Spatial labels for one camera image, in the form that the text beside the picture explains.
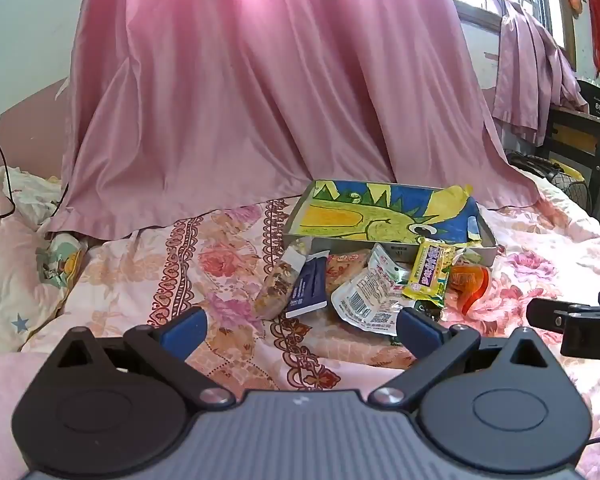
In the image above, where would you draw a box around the pink cloth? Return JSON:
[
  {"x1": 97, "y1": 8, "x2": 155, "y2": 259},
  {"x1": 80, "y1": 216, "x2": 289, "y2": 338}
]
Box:
[{"x1": 0, "y1": 350, "x2": 48, "y2": 480}]

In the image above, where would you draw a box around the purple curtain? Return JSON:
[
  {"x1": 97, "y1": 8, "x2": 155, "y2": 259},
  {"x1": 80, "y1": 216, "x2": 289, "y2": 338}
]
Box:
[{"x1": 487, "y1": 0, "x2": 591, "y2": 146}]

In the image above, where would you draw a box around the white red snack packet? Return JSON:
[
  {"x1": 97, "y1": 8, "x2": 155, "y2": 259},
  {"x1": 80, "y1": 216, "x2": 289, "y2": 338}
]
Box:
[{"x1": 331, "y1": 242, "x2": 413, "y2": 337}]

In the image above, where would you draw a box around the grey cardboard box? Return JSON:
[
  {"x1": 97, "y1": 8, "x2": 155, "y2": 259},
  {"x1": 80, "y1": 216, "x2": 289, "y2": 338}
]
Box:
[{"x1": 282, "y1": 179, "x2": 498, "y2": 267}]

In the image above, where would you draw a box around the wooden desk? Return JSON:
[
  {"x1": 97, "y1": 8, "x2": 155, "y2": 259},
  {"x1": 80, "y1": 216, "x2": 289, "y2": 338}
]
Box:
[{"x1": 545, "y1": 105, "x2": 600, "y2": 173}]

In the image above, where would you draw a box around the floral bed sheet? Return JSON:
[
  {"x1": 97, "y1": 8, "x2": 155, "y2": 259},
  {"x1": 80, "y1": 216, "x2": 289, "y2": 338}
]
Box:
[{"x1": 22, "y1": 180, "x2": 600, "y2": 480}]

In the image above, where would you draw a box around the navy blue snack packet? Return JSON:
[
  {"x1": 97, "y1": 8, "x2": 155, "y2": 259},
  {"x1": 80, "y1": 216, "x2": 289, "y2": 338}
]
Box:
[{"x1": 284, "y1": 251, "x2": 329, "y2": 318}]

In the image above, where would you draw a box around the orange pink snack packet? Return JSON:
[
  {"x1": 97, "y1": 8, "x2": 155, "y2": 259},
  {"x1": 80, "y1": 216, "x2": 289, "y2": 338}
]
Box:
[{"x1": 326, "y1": 251, "x2": 373, "y2": 293}]

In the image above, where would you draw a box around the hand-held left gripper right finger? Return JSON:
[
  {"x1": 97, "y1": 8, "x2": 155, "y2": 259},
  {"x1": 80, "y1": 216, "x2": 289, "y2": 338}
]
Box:
[{"x1": 369, "y1": 307, "x2": 553, "y2": 408}]

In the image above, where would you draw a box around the green snack packet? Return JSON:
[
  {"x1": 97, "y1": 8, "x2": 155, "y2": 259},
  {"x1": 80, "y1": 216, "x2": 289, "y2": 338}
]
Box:
[{"x1": 414, "y1": 297, "x2": 447, "y2": 322}]

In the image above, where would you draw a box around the orange transparent snack packet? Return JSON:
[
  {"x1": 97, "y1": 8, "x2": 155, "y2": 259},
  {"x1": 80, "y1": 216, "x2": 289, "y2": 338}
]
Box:
[{"x1": 449, "y1": 264, "x2": 492, "y2": 317}]

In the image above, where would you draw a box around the round wire fan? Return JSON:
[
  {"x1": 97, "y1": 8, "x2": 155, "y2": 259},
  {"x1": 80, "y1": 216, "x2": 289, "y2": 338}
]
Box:
[{"x1": 550, "y1": 169, "x2": 595, "y2": 212}]

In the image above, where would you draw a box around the yellow cracker packet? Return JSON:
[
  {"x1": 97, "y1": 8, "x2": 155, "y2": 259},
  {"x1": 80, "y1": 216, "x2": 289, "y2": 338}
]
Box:
[{"x1": 401, "y1": 241, "x2": 455, "y2": 307}]

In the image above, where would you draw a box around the white cartoon quilt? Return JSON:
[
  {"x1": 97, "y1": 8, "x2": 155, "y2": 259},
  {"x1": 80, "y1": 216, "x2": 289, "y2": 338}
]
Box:
[{"x1": 0, "y1": 165, "x2": 87, "y2": 361}]

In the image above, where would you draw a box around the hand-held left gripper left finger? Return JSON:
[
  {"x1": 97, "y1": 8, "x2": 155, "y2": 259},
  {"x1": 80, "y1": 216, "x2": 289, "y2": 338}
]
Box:
[{"x1": 50, "y1": 306, "x2": 237, "y2": 408}]

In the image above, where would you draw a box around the black ribbed object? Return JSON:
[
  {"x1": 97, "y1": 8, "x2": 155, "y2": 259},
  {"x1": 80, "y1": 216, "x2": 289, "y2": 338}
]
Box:
[{"x1": 505, "y1": 151, "x2": 553, "y2": 181}]

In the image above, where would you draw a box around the brown snack bar packet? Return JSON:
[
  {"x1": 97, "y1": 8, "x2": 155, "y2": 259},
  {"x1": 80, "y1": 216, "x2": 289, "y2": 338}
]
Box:
[{"x1": 254, "y1": 239, "x2": 308, "y2": 320}]

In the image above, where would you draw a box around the pink curtain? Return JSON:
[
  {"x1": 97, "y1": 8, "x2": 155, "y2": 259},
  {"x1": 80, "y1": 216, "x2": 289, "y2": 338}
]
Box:
[{"x1": 47, "y1": 0, "x2": 543, "y2": 241}]

